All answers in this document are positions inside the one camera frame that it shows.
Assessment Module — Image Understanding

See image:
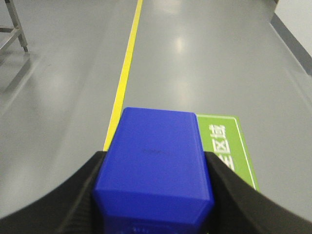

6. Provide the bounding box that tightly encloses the metal rack leg frame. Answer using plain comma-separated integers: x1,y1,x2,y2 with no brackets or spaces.
0,0,28,54

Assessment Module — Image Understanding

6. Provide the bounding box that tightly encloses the green floor sign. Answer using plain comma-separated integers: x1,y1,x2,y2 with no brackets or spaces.
196,114,259,191

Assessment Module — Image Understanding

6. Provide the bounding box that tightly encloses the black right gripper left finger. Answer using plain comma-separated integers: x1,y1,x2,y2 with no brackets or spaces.
0,151,106,234

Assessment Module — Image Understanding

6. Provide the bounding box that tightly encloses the yellow floor line tape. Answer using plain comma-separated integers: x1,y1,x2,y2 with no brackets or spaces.
103,0,143,151

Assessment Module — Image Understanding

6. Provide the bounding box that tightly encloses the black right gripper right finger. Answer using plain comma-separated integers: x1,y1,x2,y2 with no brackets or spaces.
204,152,312,234

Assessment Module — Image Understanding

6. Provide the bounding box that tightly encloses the small blue plastic box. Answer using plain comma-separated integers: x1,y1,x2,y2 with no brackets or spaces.
93,107,215,234

